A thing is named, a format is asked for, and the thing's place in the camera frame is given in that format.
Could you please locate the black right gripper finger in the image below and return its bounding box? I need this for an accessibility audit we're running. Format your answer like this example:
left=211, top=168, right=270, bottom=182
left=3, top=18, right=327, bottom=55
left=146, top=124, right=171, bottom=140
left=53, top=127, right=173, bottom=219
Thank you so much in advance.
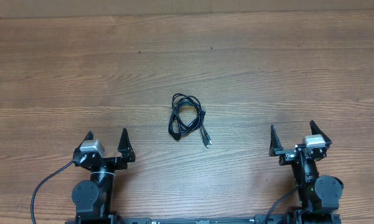
left=269, top=124, right=283, bottom=157
left=309, top=120, right=332, bottom=146

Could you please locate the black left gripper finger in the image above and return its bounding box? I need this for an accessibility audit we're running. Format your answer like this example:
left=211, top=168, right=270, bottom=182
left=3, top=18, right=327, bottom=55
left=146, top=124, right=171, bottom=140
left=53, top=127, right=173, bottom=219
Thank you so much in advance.
left=84, top=131, right=94, bottom=141
left=117, top=128, right=136, bottom=162

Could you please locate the black USB cable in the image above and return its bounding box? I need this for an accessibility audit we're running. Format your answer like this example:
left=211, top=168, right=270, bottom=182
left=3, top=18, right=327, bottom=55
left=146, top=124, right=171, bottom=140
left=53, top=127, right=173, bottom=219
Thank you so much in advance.
left=167, top=93, right=212, bottom=149

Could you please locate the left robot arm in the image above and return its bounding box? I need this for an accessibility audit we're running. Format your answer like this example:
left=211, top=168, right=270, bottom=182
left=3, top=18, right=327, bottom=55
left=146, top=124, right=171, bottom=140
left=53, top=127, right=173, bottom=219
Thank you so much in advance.
left=72, top=128, right=136, bottom=223

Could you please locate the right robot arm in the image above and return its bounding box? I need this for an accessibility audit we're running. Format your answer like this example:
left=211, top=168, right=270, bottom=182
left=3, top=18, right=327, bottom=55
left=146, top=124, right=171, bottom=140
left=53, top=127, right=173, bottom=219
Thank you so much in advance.
left=264, top=121, right=344, bottom=224

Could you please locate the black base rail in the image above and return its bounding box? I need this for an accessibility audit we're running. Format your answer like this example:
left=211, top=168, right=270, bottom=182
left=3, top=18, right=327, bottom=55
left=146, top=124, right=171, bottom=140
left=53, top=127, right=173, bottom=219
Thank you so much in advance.
left=65, top=214, right=342, bottom=224

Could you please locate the black left camera cable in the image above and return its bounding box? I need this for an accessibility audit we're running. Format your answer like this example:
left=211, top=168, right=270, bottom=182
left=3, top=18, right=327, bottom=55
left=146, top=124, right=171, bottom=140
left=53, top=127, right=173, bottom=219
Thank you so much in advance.
left=30, top=159, right=75, bottom=224

